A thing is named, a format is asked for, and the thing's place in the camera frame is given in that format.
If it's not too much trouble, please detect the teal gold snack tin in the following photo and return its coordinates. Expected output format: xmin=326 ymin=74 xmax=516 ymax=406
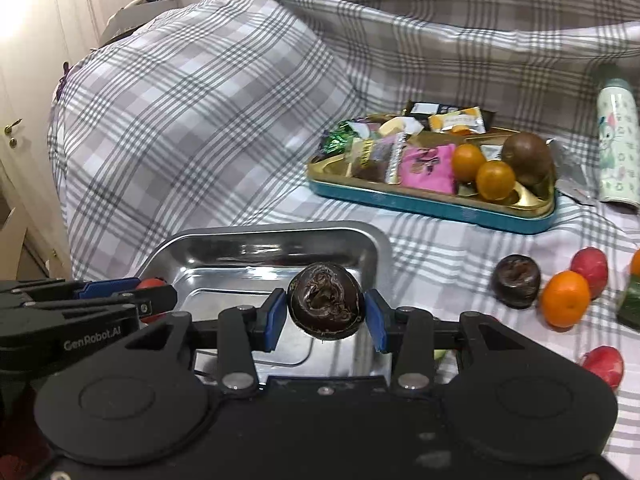
xmin=307 ymin=128 xmax=556 ymax=234

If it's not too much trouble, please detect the large orange mandarin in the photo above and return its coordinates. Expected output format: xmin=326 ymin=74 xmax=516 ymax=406
xmin=539 ymin=270 xmax=591 ymax=330

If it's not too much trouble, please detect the green foil candy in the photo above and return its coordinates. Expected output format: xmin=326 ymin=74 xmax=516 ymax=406
xmin=318 ymin=120 xmax=360 ymax=158

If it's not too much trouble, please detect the kumquat left in tin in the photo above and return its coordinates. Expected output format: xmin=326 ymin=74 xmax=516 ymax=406
xmin=451 ymin=143 xmax=486 ymax=183

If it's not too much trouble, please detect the plaid bed sheet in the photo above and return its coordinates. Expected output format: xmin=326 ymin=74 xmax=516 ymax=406
xmin=48 ymin=0 xmax=639 ymax=478

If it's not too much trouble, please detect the silver foil packet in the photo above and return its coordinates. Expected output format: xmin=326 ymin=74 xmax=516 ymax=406
xmin=546 ymin=139 xmax=597 ymax=206

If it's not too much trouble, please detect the clear dried fruit packet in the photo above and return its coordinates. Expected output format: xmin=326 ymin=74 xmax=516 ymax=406
xmin=346 ymin=132 xmax=408 ymax=185

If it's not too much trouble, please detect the red radish upper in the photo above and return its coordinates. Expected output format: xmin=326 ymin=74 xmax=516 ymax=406
xmin=570 ymin=247 xmax=608 ymax=299

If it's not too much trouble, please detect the red radish lower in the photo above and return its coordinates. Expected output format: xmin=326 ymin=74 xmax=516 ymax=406
xmin=579 ymin=346 xmax=625 ymax=391

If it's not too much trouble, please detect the black snack packet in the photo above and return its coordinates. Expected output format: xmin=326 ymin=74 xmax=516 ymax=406
xmin=401 ymin=101 xmax=496 ymax=128

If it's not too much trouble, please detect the pink snack packet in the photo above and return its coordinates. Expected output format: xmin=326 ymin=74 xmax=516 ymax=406
xmin=399 ymin=144 xmax=456 ymax=195

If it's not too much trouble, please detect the stainless steel tray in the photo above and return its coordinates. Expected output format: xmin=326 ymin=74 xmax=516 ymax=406
xmin=135 ymin=220 xmax=394 ymax=386

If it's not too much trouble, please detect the brown round fruit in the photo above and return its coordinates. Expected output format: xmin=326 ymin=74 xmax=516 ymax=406
xmin=500 ymin=132 xmax=553 ymax=186

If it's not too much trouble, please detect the red radish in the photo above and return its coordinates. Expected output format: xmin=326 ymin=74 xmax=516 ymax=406
xmin=579 ymin=346 xmax=625 ymax=391
xmin=570 ymin=247 xmax=608 ymax=299

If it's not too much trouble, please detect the small orange mandarin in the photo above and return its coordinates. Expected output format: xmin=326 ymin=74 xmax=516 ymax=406
xmin=629 ymin=249 xmax=640 ymax=278

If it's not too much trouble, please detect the kumquat in tin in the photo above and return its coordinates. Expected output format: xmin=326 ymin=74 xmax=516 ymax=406
xmin=475 ymin=160 xmax=516 ymax=202
xmin=451 ymin=143 xmax=486 ymax=183

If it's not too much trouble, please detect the dark mangosteen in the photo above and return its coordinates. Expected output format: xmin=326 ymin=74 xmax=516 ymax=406
xmin=490 ymin=254 xmax=541 ymax=309
xmin=286 ymin=262 xmax=366 ymax=340

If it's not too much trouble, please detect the red cherry tomato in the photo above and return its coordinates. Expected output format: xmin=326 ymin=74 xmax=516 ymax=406
xmin=134 ymin=278 xmax=167 ymax=324

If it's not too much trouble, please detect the cucumber chunk on side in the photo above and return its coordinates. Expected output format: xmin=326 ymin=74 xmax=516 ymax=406
xmin=616 ymin=275 xmax=640 ymax=330

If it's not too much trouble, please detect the brass door handle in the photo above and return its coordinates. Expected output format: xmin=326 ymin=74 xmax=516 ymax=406
xmin=3 ymin=118 xmax=22 ymax=148

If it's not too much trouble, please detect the kumquat right in tin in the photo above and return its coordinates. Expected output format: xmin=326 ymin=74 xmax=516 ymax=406
xmin=475 ymin=160 xmax=516 ymax=202

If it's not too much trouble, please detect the orange pastry packet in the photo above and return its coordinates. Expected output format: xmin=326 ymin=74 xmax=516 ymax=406
xmin=428 ymin=106 xmax=486 ymax=134

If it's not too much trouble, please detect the white green cartoon bottle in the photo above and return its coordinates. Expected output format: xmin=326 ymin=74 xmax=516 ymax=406
xmin=596 ymin=64 xmax=639 ymax=209

